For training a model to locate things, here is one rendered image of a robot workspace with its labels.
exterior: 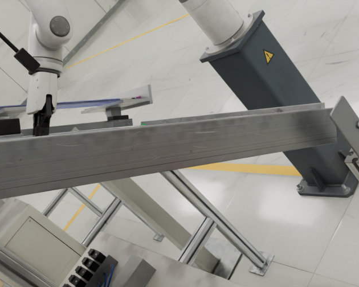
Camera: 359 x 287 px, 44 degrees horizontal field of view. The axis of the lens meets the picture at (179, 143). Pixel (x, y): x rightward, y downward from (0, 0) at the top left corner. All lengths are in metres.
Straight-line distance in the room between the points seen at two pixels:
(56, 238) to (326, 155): 1.20
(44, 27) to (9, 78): 7.83
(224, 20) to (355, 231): 0.81
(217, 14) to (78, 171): 0.97
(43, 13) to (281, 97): 0.80
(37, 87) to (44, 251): 1.11
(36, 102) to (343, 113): 0.68
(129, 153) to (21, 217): 1.50
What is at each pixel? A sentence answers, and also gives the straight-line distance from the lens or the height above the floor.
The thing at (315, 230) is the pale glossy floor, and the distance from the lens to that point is 1.70.
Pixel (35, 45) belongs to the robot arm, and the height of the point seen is 1.10.
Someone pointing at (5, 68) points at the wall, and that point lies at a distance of 8.91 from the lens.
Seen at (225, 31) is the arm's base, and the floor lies 0.74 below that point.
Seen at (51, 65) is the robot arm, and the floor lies 1.05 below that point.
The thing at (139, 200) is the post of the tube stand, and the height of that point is 0.46.
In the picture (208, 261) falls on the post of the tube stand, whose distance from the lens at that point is 1.84.
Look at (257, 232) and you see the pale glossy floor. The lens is 1.85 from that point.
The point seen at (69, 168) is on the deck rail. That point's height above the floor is 1.02.
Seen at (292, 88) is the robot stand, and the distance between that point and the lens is 1.55.
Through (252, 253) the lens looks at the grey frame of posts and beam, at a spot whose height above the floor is 0.08.
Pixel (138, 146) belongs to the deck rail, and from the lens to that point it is 0.56.
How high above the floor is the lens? 1.17
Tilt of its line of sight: 24 degrees down
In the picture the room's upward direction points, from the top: 44 degrees counter-clockwise
